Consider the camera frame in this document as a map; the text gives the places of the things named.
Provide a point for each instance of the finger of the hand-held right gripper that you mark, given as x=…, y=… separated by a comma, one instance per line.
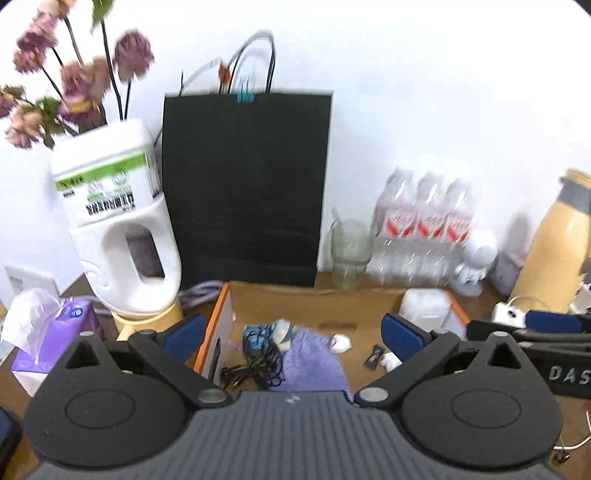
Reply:
x=558, y=322
x=554, y=338

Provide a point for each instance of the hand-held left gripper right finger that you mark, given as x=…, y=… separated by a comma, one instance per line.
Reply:
x=401, y=339

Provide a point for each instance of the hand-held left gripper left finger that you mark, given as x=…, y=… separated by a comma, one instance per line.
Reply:
x=184, y=339

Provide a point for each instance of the translucent white plastic bottle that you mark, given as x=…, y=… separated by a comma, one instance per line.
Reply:
x=425, y=307

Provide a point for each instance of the purple knitted cloth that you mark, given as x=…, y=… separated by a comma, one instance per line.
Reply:
x=309, y=364

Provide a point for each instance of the red and orange cardboard box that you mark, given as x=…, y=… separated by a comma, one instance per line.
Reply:
x=295, y=304

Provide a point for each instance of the small black object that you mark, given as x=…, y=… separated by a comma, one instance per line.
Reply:
x=375, y=356

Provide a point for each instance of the white power bank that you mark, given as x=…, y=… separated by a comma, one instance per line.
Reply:
x=508, y=314

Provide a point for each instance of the small white round object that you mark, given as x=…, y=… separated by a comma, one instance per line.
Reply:
x=340, y=344

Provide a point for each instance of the small grey box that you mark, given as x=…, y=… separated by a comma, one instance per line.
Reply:
x=505, y=274

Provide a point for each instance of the yellow thermos jug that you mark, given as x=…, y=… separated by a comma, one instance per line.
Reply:
x=549, y=249

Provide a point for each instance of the clear glass cup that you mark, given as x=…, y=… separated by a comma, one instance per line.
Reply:
x=351, y=258

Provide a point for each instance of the white robot-shaped speaker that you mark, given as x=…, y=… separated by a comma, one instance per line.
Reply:
x=478, y=258

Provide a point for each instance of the white detergent jug vase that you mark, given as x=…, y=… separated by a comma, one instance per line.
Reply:
x=106, y=258

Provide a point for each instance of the clear water bottle red label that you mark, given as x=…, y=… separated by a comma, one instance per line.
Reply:
x=458, y=226
x=429, y=226
x=392, y=221

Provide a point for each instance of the purple tissue pack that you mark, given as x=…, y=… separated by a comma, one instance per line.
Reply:
x=60, y=332

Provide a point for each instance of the black paper bag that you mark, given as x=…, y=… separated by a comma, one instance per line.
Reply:
x=244, y=184

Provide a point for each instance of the dried pink flowers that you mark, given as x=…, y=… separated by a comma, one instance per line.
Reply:
x=83, y=83

